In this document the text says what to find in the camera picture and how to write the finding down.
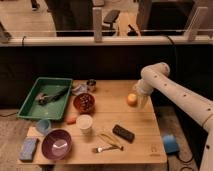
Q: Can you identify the dark brush in tray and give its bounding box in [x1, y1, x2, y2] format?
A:
[35, 87, 69, 105]

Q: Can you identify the green plastic tray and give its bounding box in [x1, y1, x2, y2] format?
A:
[18, 77, 73, 121]

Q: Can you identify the crumpled grey cloth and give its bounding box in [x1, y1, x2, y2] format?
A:
[72, 84, 88, 96]

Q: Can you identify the small metal cup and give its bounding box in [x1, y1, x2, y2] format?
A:
[86, 79, 96, 92]

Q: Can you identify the black office chair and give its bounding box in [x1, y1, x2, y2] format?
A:
[102, 10, 120, 36]

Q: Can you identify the white paper cup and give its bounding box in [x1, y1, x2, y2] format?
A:
[76, 115, 93, 134]

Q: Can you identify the red bowl with nuts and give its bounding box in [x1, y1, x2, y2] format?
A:
[73, 93, 95, 113]

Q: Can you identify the black rectangular block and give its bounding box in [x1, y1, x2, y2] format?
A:
[112, 125, 135, 143]

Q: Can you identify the blue cylinder on floor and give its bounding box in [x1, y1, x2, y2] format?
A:
[163, 134, 180, 154]

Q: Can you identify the orange carrot piece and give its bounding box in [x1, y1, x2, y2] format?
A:
[66, 116, 77, 125]

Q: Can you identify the small blue cup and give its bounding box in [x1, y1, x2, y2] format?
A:
[36, 119, 51, 135]

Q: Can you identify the yellow orange apple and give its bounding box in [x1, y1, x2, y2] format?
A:
[127, 93, 138, 106]

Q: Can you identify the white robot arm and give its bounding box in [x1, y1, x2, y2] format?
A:
[134, 62, 213, 171]

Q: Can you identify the white horizontal rail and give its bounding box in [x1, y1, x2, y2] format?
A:
[0, 35, 213, 47]

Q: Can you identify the purple bowl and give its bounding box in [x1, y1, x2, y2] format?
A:
[41, 129, 72, 160]

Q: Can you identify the blue sponge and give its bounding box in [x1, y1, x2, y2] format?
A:
[19, 138, 39, 161]

